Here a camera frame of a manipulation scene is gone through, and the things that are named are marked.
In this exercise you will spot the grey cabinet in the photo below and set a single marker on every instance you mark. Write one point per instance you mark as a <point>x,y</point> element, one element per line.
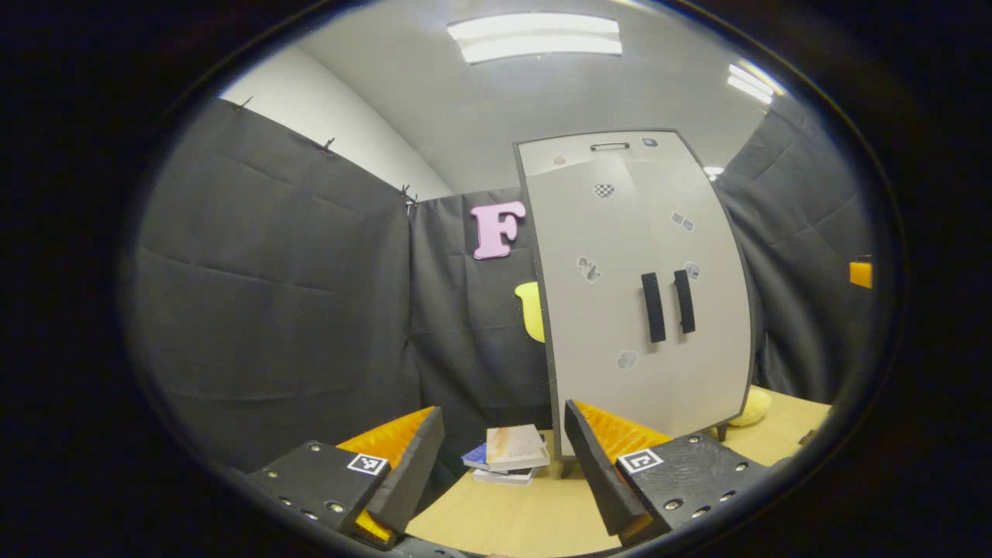
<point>573,153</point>

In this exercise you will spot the yellow plush toy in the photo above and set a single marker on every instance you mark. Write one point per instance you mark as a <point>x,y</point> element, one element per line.
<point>750,407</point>

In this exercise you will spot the blue book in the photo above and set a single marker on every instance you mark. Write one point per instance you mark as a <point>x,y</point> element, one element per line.
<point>474,457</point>

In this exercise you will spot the grey cabinet door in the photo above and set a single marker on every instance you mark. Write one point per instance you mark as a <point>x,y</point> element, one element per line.
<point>597,325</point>
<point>717,341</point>

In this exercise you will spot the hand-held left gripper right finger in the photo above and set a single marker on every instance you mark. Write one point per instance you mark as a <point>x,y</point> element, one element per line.
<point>601,480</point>

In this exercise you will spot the large ceiling light panel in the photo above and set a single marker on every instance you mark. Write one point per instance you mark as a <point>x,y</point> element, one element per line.
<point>539,36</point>

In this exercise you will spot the small ceiling light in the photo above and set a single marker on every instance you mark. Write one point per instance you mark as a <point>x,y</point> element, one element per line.
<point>713,171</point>
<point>749,81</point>

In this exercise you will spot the white and orange book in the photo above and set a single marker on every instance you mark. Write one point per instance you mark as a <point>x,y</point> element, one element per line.
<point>518,447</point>

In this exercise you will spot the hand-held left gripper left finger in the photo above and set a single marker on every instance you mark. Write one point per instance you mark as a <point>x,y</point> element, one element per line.
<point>407,480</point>

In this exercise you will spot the grey cabinet drawer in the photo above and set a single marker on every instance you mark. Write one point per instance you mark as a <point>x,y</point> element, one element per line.
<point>573,153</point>

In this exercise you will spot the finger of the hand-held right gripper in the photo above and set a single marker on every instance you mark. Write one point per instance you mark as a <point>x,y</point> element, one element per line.
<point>860,274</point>

